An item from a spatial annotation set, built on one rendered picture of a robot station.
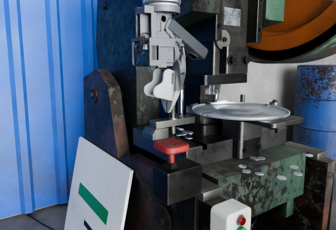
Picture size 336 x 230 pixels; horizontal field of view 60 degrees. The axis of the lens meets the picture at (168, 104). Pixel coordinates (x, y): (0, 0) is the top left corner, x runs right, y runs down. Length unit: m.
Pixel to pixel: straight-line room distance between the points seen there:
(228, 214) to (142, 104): 0.55
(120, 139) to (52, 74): 0.92
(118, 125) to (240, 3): 0.58
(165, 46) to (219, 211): 0.36
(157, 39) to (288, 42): 0.74
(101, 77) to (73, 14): 0.89
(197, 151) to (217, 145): 0.08
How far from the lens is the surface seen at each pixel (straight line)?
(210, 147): 0.83
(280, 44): 1.23
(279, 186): 0.97
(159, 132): 0.86
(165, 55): 0.57
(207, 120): 0.94
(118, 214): 1.03
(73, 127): 1.97
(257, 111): 0.89
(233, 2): 0.95
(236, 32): 0.96
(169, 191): 0.63
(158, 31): 0.58
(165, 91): 0.58
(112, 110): 1.07
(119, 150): 1.06
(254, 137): 0.91
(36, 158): 1.96
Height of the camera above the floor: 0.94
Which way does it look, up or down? 9 degrees down
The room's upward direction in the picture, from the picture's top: straight up
